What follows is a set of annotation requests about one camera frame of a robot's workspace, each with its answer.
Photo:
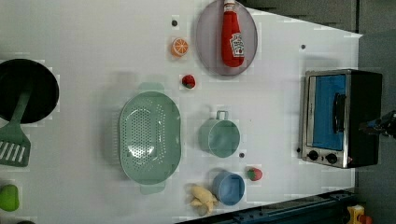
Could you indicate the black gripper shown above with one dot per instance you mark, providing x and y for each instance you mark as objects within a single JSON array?
[{"x": 386, "y": 125}]

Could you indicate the yellow orange toy object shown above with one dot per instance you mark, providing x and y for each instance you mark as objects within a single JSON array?
[{"x": 357, "y": 215}]

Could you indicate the red strawberry toy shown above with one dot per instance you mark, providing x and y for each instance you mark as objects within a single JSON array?
[
  {"x": 254, "y": 174},
  {"x": 188, "y": 81}
]

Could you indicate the blue cup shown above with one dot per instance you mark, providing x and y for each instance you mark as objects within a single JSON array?
[{"x": 229, "y": 188}]

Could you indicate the red ketchup bottle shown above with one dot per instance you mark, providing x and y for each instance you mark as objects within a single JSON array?
[{"x": 232, "y": 44}]

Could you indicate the grey round plate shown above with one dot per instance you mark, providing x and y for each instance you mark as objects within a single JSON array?
[{"x": 208, "y": 38}]

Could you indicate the yellow plush toy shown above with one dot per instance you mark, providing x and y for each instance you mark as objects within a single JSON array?
[{"x": 203, "y": 197}]

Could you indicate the orange slice toy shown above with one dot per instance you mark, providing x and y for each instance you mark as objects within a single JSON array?
[{"x": 179, "y": 47}]

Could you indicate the green oval colander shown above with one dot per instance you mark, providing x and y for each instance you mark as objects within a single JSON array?
[{"x": 150, "y": 145}]

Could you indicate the green slotted spatula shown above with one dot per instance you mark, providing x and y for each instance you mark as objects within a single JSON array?
[{"x": 15, "y": 145}]

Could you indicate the black frying pan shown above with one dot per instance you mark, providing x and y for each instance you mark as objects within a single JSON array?
[{"x": 17, "y": 75}]

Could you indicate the green pepper toy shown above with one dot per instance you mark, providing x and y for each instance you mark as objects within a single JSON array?
[{"x": 9, "y": 198}]

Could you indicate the green cup with handle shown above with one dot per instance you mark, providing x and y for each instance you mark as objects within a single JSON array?
[{"x": 219, "y": 136}]

